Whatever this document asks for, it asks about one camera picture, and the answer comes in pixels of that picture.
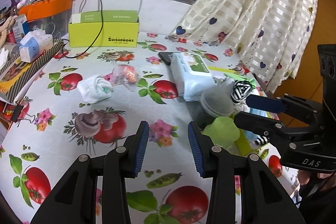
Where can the cream heart print curtain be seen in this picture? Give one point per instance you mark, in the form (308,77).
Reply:
(249,16)

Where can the white sock bundle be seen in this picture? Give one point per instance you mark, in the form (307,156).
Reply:
(92,90)

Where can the black white striped sock ball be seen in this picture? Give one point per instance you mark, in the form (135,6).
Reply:
(240,91)

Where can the brown wooden panel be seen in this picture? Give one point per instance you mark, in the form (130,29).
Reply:
(325,16)

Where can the wet wipes pack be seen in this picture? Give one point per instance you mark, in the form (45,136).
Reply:
(194,82)

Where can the person's right hand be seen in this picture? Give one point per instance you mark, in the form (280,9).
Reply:
(307,179)

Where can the small blue white carton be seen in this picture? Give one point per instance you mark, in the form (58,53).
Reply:
(19,27)

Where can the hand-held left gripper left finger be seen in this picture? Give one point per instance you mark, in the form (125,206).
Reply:
(139,153)

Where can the light green cloth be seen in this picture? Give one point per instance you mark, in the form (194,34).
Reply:
(233,75)

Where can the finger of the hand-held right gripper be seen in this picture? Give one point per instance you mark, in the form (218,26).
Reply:
(265,103)
(257,123)

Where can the orange storage box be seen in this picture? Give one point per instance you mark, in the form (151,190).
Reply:
(50,7)

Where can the black binder clip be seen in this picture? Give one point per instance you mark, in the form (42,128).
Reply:
(17,112)

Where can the green-edged white box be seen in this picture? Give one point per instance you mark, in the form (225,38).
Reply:
(242,148)

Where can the black phone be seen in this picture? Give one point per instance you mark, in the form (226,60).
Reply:
(166,57)

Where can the clear plastic container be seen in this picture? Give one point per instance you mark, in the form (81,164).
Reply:
(60,26)

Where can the fruit print tablecloth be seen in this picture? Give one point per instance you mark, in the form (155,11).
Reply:
(65,140)

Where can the orange item in plastic bag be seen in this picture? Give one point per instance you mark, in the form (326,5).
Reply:
(127,74)

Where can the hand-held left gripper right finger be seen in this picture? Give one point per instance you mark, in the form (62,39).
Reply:
(196,153)

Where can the striped cardboard tray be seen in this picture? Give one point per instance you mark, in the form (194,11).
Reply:
(39,64)

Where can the blue white tissue pack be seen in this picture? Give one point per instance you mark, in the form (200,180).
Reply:
(31,45)

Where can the blue face mask stack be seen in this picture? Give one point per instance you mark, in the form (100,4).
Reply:
(250,134)

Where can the lime green cardboard box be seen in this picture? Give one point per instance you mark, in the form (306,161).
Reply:
(86,35)

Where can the person's right forearm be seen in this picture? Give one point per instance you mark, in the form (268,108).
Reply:
(323,199)

